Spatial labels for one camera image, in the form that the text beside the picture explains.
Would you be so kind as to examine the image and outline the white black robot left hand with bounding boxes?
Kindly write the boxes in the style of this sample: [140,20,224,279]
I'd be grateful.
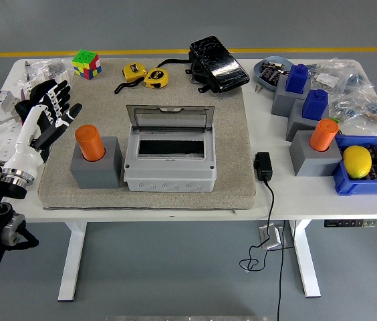
[3,80,83,175]

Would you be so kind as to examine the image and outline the orange cylinder battery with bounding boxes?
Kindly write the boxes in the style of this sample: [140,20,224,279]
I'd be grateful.
[74,124,106,162]
[309,118,339,152]

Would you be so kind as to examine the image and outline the grey electrical box with lid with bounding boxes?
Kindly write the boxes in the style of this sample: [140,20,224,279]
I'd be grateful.
[123,104,217,193]

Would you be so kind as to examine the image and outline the clear bags of small parts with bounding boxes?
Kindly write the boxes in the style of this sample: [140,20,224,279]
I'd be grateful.
[24,58,76,98]

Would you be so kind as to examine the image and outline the grey block with round hole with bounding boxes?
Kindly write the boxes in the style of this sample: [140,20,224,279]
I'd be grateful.
[70,136,123,190]

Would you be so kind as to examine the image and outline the large colourful puzzle cube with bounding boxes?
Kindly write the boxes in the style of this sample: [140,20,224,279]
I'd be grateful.
[71,49,102,81]

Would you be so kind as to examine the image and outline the black table control panel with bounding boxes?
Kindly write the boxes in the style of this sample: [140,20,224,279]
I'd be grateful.
[324,219,377,228]

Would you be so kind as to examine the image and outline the white table leg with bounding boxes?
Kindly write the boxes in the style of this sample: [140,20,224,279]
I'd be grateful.
[57,221,88,302]
[288,219,322,298]

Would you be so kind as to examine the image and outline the yellow tape measure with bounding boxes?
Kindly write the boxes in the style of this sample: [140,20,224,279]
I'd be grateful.
[114,63,148,95]
[143,68,169,90]

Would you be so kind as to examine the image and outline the blue plastic bin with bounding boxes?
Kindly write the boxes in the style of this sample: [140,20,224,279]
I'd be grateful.
[332,134,377,197]

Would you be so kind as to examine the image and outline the yellow lemon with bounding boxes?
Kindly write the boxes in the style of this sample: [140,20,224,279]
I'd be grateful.
[342,145,373,179]

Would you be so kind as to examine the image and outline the grey-brown mat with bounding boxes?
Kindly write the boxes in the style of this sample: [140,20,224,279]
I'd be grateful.
[37,58,257,211]

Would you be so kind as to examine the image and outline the grey holder block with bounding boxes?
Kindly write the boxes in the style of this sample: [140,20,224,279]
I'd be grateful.
[285,98,330,142]
[289,130,343,177]
[271,75,311,118]

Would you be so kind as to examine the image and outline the black power adapter plug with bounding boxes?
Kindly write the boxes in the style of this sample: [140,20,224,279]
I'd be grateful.
[253,151,273,183]

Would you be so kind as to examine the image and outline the clear bag of resistors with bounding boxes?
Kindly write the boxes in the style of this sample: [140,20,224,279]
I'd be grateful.
[328,90,377,131]

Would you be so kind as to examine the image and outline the blue square bottle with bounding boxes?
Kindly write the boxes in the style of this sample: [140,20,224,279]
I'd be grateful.
[285,64,311,94]
[301,88,329,121]

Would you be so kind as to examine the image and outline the clear bag of blue parts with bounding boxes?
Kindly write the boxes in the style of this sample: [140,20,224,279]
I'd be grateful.
[338,58,376,98]

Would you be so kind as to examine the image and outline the clear bag of white parts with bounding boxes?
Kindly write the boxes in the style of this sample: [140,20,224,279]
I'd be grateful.
[309,64,343,95]

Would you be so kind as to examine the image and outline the blue-grey shallow dish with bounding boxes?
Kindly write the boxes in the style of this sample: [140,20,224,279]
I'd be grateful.
[253,56,296,92]

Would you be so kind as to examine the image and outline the dark component pack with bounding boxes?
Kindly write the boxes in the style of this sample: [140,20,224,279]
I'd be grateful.
[260,62,282,84]

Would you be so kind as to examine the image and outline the black hanging cable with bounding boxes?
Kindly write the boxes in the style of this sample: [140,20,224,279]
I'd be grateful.
[276,219,287,321]

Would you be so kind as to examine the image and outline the silver metal bracket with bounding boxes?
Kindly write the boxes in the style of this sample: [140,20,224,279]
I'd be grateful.
[258,224,283,251]

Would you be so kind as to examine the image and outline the thin black adapter cord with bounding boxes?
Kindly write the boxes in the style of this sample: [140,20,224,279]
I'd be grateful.
[239,180,296,272]

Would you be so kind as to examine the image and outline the black pouch with strap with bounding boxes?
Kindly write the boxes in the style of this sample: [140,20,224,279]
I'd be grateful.
[156,35,251,94]

